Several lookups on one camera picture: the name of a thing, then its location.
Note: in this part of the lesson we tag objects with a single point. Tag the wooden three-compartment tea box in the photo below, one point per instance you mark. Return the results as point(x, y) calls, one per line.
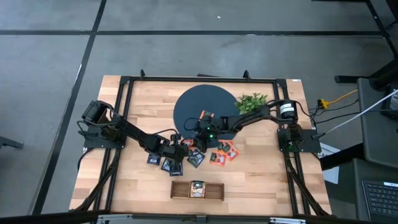
point(180, 190)

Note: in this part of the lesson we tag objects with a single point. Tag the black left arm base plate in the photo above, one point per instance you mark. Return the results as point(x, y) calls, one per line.
point(93, 141)

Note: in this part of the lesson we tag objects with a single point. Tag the black chair base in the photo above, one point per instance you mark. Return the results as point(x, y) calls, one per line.
point(382, 74)

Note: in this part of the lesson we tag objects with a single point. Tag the dark grey desk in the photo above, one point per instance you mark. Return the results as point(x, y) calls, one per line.
point(345, 186)

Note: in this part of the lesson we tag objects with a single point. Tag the round dark woven placemat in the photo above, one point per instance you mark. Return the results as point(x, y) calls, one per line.
point(202, 99)

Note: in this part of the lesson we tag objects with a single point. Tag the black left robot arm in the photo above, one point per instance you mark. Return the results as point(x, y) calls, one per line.
point(133, 133)

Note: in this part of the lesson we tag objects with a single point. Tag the small green potted plant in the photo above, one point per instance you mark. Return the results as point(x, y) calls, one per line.
point(251, 104)

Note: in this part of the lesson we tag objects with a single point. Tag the black aluminium table frame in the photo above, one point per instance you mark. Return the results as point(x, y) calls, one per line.
point(202, 79)

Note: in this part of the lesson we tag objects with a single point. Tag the black crossbar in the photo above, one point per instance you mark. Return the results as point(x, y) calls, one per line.
point(46, 217)

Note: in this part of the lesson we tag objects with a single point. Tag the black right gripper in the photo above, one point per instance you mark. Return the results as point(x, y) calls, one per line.
point(206, 130)

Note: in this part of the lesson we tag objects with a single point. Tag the black desk leg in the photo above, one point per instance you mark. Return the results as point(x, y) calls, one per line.
point(342, 157)

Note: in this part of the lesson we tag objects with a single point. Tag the dark laptop keyboard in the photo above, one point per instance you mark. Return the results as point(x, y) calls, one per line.
point(382, 197)

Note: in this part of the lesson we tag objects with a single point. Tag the beige fruit tea bag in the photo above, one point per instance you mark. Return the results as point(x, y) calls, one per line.
point(197, 189)

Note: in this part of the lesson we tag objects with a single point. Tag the silver aluminium extrusion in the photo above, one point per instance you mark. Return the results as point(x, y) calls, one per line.
point(113, 217)
point(287, 221)

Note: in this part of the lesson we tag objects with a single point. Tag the dark blue blackcurrant tea bag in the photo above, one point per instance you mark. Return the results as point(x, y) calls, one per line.
point(196, 159)
point(176, 170)
point(166, 165)
point(154, 159)

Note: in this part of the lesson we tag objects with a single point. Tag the dark chair leg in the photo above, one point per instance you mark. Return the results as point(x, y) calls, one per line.
point(9, 142)

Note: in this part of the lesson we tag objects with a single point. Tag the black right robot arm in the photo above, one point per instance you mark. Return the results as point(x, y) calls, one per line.
point(248, 116)

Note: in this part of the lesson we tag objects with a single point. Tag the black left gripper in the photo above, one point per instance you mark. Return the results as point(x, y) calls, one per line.
point(174, 151)

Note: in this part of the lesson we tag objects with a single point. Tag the black device on desk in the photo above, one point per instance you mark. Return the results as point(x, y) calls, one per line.
point(392, 102)

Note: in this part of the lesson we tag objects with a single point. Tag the white paper sheet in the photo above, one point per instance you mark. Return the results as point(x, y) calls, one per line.
point(331, 174)

